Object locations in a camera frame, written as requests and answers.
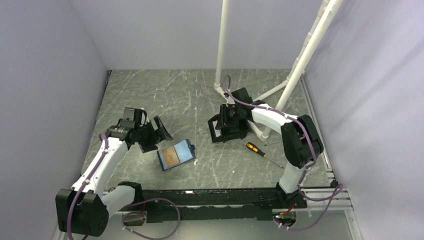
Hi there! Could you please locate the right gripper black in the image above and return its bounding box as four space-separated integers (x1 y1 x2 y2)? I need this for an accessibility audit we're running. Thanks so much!
215 104 242 130

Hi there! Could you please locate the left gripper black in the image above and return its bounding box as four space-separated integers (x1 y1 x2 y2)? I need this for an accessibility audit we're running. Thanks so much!
135 116 173 153

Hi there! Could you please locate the blue card holder wallet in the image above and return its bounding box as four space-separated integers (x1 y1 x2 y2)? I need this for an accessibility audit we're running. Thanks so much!
156 139 196 171

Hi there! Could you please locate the orange credit card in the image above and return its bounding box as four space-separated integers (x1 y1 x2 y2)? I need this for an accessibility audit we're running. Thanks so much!
162 147 180 167

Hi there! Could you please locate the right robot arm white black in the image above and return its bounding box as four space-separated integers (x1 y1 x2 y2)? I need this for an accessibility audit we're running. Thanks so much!
224 88 324 208

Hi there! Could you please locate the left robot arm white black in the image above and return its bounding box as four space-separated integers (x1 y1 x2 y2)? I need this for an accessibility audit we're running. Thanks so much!
55 107 172 240

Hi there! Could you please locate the black card storage box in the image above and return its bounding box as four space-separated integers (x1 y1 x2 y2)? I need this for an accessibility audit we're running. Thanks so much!
207 114 251 143

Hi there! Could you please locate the orange black screwdriver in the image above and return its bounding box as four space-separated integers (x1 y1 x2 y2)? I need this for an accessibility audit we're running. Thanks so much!
246 142 284 168

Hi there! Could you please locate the white pvc pipe frame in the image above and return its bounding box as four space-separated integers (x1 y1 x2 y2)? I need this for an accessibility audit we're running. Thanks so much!
213 0 344 142

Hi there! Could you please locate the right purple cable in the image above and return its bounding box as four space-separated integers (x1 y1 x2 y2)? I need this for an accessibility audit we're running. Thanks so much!
223 75 344 232

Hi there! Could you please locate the purple cable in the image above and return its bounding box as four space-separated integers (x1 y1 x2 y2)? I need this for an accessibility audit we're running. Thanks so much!
66 132 181 240
223 75 344 232

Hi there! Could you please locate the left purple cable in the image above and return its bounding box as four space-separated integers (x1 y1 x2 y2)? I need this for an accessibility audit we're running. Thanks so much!
66 132 181 240

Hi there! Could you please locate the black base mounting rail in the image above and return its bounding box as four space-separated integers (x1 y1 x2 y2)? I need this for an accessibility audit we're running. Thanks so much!
120 187 308 223

